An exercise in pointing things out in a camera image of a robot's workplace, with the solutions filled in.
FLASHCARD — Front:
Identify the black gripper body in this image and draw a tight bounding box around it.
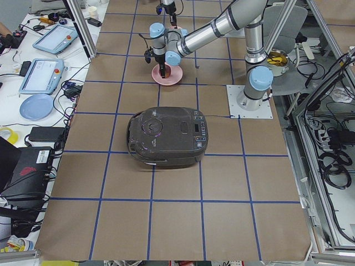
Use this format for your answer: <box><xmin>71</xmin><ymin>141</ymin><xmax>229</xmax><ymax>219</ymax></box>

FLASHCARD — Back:
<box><xmin>155</xmin><ymin>54</ymin><xmax>165</xmax><ymax>65</ymax></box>
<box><xmin>169</xmin><ymin>13</ymin><xmax>177</xmax><ymax>25</ymax></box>

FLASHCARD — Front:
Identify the red apple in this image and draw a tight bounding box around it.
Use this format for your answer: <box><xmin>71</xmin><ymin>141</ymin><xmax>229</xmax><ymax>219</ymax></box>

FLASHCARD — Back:
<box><xmin>165</xmin><ymin>69</ymin><xmax>171</xmax><ymax>78</ymax></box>

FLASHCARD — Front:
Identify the pink bowl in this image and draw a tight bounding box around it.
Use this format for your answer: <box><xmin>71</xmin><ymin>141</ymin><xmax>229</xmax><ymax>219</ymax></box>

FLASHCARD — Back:
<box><xmin>169</xmin><ymin>25</ymin><xmax>181</xmax><ymax>29</ymax></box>

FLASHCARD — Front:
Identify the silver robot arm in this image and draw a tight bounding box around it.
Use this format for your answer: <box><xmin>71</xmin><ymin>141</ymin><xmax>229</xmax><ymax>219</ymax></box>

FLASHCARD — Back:
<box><xmin>161</xmin><ymin>0</ymin><xmax>177</xmax><ymax>26</ymax></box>
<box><xmin>144</xmin><ymin>1</ymin><xmax>267</xmax><ymax>79</ymax></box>

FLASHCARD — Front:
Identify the pink plate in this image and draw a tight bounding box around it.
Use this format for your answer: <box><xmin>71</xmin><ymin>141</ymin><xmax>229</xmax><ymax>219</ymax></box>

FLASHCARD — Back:
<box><xmin>151</xmin><ymin>63</ymin><xmax>183</xmax><ymax>86</ymax></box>

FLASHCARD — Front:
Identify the light blue plate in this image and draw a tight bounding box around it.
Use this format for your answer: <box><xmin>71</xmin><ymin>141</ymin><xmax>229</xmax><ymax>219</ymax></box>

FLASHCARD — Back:
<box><xmin>19</xmin><ymin>94</ymin><xmax>53</xmax><ymax>121</ymax></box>

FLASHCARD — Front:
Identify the dark grey rice cooker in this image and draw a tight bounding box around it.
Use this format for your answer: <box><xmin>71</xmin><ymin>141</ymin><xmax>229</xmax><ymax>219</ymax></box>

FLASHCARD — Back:
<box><xmin>126</xmin><ymin>106</ymin><xmax>209</xmax><ymax>167</ymax></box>

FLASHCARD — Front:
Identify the black power adapter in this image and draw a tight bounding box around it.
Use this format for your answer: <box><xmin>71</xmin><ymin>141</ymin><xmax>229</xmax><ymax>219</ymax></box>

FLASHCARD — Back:
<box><xmin>87</xmin><ymin>17</ymin><xmax>102</xmax><ymax>27</ymax></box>

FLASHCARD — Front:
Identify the white cup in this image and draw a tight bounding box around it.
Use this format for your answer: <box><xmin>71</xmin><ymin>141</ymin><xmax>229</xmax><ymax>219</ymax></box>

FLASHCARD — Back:
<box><xmin>88</xmin><ymin>6</ymin><xmax>99</xmax><ymax>20</ymax></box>

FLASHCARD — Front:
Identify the blue teach pendant far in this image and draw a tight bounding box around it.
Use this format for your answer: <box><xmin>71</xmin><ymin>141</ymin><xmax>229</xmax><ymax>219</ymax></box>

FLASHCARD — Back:
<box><xmin>32</xmin><ymin>25</ymin><xmax>78</xmax><ymax>54</ymax></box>

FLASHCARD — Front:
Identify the blue teach pendant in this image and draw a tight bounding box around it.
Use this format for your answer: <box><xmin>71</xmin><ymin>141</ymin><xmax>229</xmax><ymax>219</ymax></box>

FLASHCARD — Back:
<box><xmin>18</xmin><ymin>58</ymin><xmax>64</xmax><ymax>95</ymax></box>
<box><xmin>32</xmin><ymin>25</ymin><xmax>78</xmax><ymax>54</ymax></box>

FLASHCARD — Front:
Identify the steel pot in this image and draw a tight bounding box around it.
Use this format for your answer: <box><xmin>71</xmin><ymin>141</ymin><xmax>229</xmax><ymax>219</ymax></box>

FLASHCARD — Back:
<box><xmin>267</xmin><ymin>49</ymin><xmax>289</xmax><ymax>77</ymax></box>

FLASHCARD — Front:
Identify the blue teach pendant near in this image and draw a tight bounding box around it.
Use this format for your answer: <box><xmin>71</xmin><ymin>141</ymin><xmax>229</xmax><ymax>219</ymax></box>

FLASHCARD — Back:
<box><xmin>18</xmin><ymin>58</ymin><xmax>64</xmax><ymax>95</ymax></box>

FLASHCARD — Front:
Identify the grey chair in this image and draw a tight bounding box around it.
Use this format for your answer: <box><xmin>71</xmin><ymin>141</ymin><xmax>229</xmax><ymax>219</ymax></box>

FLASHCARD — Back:
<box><xmin>263</xmin><ymin>5</ymin><xmax>307</xmax><ymax>96</ymax></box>

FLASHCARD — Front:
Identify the black power brick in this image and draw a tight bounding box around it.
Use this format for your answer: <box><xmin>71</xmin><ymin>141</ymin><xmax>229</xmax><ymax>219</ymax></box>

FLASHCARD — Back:
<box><xmin>28</xmin><ymin>127</ymin><xmax>64</xmax><ymax>142</ymax></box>

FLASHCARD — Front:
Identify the yellow tape roll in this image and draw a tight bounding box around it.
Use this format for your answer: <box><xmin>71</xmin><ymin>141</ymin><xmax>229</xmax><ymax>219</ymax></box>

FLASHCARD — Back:
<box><xmin>0</xmin><ymin>127</ymin><xmax>19</xmax><ymax>145</ymax></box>

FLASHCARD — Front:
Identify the black computer box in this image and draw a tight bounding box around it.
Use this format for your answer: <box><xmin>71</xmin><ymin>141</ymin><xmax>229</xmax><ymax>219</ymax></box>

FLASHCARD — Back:
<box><xmin>1</xmin><ymin>147</ymin><xmax>54</xmax><ymax>201</ymax></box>

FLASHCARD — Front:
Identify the aluminium frame post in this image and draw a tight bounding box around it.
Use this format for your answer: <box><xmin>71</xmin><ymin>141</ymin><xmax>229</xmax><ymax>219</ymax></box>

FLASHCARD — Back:
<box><xmin>63</xmin><ymin>0</ymin><xmax>97</xmax><ymax>59</ymax></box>

